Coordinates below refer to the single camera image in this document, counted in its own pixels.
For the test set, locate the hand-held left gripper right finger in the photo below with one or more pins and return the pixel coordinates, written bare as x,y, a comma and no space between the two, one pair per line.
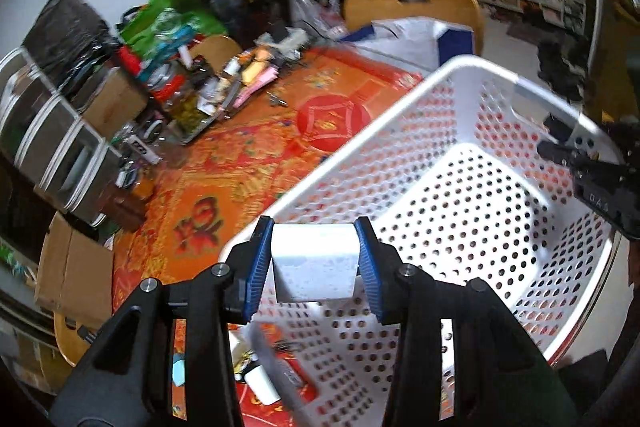
371,272

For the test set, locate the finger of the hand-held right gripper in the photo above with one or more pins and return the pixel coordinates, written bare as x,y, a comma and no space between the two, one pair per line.
559,128
557,153

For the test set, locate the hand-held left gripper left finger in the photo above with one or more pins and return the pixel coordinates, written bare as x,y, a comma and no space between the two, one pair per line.
259,267

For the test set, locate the white foam block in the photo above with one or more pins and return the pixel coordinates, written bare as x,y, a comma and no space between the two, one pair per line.
315,262

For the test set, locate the white perforated plastic basket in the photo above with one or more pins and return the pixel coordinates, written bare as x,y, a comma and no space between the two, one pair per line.
450,187

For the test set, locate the black boots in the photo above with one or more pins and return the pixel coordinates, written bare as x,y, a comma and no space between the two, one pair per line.
562,67

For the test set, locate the small white box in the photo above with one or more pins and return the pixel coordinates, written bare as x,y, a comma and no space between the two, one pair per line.
262,384

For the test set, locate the brown mug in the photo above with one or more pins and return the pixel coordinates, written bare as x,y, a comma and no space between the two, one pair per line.
125,209

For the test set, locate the blue and white woven bag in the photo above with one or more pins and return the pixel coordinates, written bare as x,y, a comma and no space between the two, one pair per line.
420,44

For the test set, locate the glass jar of pickles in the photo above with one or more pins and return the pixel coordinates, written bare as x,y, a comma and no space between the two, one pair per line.
187,102

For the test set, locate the open cardboard box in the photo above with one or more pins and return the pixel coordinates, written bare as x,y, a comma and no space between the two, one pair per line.
75,267

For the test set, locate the pink and yellow packets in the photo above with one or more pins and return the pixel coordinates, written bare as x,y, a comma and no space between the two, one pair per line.
255,74

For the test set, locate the brown cardboard box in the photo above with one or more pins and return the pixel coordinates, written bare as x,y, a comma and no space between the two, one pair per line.
112,99

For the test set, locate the white power strip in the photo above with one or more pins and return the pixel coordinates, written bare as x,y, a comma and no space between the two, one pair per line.
285,41

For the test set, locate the grey tiered storage drawers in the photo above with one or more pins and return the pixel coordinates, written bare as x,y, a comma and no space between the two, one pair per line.
55,147

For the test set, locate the clear plastic bag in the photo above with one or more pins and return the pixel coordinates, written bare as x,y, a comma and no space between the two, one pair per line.
315,14

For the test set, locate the green shopping bag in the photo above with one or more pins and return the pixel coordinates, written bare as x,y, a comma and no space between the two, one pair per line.
170,19

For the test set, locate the black plastic bag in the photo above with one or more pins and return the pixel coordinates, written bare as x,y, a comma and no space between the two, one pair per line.
65,32

